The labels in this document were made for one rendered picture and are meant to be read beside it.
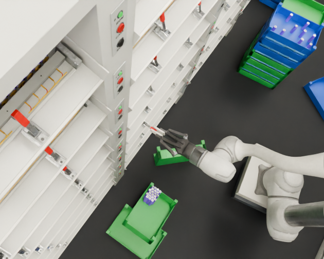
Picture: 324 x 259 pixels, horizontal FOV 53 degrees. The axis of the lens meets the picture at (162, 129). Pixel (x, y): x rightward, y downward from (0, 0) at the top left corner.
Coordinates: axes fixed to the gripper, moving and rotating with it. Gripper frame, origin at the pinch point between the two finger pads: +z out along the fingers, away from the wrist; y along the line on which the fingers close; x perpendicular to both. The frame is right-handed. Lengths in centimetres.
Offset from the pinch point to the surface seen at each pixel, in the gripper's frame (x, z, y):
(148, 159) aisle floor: -56, 12, 0
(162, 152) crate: -37.6, 2.2, 2.7
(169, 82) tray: 17.8, 3.9, 17.6
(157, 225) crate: -55, -17, -32
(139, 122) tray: 17.7, 3.8, -6.4
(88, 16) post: 110, -17, -27
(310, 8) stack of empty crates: -31, -26, 146
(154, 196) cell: -51, -6, -19
